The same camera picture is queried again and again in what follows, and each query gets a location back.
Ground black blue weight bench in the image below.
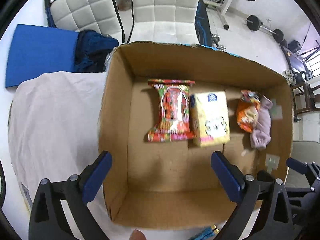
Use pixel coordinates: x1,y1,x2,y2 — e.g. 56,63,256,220
195,0,212,47

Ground grey table cloth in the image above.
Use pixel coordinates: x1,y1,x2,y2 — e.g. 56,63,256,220
7,71,261,240

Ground chrome dumbbell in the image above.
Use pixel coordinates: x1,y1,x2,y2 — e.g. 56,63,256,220
211,34,227,52

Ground blue snack packet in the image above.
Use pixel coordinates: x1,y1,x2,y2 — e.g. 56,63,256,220
189,225,219,240

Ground treadmill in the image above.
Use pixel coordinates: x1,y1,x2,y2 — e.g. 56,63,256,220
280,39,313,80

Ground lilac rolled socks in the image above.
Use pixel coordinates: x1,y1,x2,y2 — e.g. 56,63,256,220
250,96,273,150

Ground small barbell on floor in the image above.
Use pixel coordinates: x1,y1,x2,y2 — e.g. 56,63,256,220
246,15,284,43

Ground red snack packet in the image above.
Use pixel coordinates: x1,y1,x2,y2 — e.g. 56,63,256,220
148,79,195,142

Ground cardboard box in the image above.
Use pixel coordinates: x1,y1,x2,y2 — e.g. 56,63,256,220
98,41,294,231

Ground white chair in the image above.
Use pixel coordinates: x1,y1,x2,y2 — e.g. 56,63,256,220
128,0,199,44
44,0,125,44

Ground dark wooden chair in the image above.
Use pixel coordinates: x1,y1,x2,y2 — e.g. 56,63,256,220
290,81,319,122

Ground white chair left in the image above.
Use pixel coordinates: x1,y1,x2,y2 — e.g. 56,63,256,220
44,0,125,44

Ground orange cartoon snack bag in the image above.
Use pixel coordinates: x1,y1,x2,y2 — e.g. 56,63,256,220
236,90,260,133

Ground blue foam mat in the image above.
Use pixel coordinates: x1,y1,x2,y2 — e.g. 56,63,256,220
5,24,79,88

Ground white chair right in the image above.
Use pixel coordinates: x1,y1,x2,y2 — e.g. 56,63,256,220
128,0,199,44

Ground dark blue cloth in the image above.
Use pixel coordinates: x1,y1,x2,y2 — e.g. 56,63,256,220
73,30,119,73

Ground yellow tissue pack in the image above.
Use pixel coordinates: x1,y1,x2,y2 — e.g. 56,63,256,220
190,91,230,147

